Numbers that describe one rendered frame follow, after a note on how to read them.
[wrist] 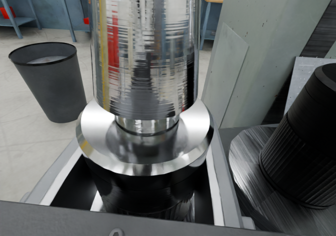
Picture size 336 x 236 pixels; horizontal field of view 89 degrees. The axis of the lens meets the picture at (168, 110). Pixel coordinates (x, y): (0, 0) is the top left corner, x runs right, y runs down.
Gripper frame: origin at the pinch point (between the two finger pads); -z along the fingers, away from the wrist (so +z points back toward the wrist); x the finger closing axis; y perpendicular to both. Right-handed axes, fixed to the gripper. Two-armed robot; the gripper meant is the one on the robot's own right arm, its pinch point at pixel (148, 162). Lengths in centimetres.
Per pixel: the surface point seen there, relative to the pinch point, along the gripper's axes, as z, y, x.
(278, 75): -38.5, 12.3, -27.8
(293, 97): -33.9, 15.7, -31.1
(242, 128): -7.8, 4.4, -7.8
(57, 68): -111, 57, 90
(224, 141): -5.9, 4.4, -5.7
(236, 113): -41, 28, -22
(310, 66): -38, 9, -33
